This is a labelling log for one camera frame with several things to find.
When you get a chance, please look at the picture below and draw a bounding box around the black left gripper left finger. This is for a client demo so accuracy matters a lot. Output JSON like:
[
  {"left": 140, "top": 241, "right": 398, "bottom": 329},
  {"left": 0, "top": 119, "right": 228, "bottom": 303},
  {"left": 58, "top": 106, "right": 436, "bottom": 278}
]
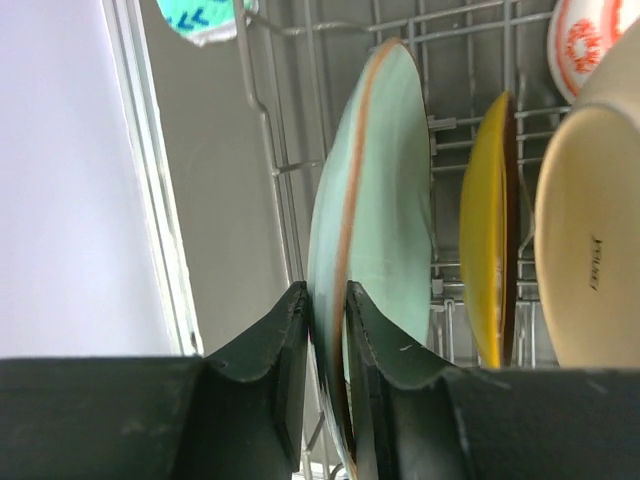
[{"left": 1, "top": 282, "right": 309, "bottom": 479}]

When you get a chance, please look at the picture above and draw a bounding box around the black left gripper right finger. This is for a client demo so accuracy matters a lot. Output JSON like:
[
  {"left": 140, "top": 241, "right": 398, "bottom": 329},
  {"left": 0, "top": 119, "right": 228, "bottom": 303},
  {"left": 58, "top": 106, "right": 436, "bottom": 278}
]
[{"left": 346, "top": 282, "right": 639, "bottom": 479}]

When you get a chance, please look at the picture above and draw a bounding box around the mint green flower plate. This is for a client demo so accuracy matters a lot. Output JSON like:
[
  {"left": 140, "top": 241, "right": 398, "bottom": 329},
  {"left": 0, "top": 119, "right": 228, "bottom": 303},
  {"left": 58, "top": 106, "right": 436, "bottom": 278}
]
[{"left": 307, "top": 38, "right": 432, "bottom": 478}]

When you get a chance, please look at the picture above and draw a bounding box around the beige bird plate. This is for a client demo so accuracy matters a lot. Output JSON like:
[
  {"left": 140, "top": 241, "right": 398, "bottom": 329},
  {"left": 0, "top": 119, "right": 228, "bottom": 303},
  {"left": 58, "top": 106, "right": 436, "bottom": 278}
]
[{"left": 534, "top": 23, "right": 639, "bottom": 368}]

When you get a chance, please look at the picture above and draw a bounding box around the white orange patterned bowl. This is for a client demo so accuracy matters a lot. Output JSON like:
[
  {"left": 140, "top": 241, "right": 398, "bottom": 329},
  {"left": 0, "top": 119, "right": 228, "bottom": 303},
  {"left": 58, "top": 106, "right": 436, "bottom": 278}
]
[{"left": 547, "top": 0, "right": 639, "bottom": 104}]

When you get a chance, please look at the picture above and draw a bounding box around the yellow patterned small plate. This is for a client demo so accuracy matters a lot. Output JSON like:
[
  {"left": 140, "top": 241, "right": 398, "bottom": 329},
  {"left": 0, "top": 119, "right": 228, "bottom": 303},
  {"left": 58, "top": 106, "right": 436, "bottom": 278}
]
[{"left": 459, "top": 90, "right": 519, "bottom": 368}]

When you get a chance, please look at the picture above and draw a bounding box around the mint green blue sock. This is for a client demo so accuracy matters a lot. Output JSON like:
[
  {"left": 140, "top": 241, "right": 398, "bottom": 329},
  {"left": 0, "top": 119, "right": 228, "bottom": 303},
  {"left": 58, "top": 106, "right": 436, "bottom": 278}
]
[{"left": 157, "top": 0, "right": 237, "bottom": 47}]

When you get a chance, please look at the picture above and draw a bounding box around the grey wire dish rack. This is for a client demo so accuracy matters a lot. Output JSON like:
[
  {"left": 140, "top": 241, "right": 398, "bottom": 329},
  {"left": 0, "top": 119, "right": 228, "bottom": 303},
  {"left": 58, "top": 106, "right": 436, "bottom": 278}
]
[{"left": 236, "top": 1, "right": 568, "bottom": 368}]

